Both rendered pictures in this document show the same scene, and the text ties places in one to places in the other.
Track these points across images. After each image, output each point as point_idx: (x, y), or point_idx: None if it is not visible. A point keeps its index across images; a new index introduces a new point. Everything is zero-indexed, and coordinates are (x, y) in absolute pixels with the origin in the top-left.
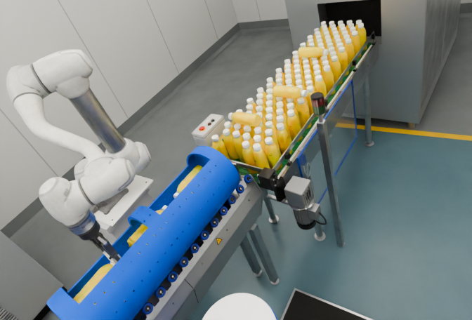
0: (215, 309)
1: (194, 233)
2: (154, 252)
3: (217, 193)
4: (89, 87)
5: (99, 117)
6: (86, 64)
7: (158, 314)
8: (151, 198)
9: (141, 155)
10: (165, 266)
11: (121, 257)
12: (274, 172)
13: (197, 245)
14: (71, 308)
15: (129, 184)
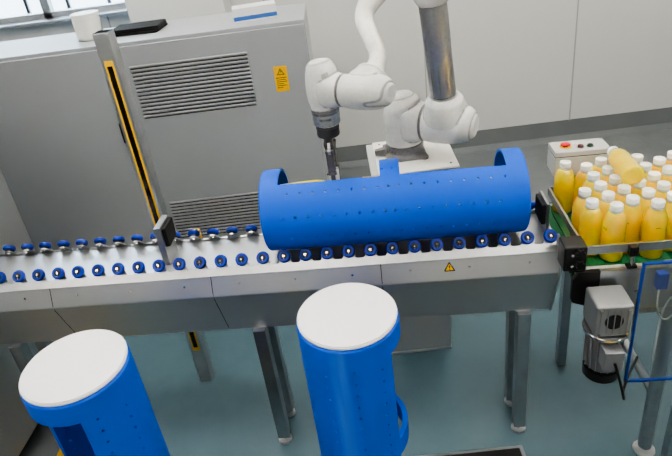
0: (358, 286)
1: (420, 225)
2: (363, 200)
3: (479, 206)
4: (445, 4)
5: (436, 45)
6: None
7: (331, 269)
8: None
9: (460, 123)
10: (364, 225)
11: None
12: (582, 248)
13: (419, 246)
14: (271, 183)
15: (435, 154)
